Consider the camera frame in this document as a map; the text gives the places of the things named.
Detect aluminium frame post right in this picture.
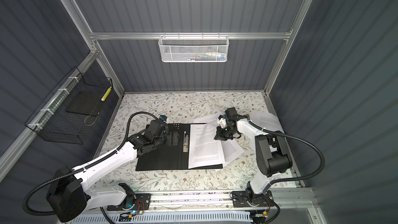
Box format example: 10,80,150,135
264,0,313,96

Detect markers in white basket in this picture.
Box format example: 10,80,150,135
185,52,227,62

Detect black wire basket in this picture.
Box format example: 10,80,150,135
25,69,113,145

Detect aluminium frame post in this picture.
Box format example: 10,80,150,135
60,0,125,97
264,0,313,96

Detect black corrugated cable right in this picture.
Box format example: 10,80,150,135
245,119,325,185

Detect white printed sheet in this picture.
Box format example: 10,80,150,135
249,111,284,133
188,123,225,169

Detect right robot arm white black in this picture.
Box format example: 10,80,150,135
215,107,292,206

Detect aluminium frame crossbar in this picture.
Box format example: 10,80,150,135
89,32,291,40

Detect white vented panel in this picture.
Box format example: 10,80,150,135
69,211,254,224

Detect white printed sheets centre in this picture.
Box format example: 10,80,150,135
193,112,244,168

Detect yellow marker in basket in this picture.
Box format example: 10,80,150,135
101,86,113,102

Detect black corrugated cable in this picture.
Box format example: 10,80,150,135
245,119,325,185
21,111,161,217

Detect orange folder black inside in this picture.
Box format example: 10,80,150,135
135,122,223,172

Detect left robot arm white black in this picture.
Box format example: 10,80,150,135
46,119,170,222

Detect white wire mesh basket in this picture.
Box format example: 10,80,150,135
158,38,230,63

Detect black pad in basket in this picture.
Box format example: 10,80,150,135
65,91,105,117

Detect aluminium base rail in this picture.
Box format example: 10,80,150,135
66,188,318,214

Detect black corrugated cable left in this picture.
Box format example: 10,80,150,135
21,111,161,217

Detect aluminium frame post left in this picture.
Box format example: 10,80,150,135
60,0,125,97

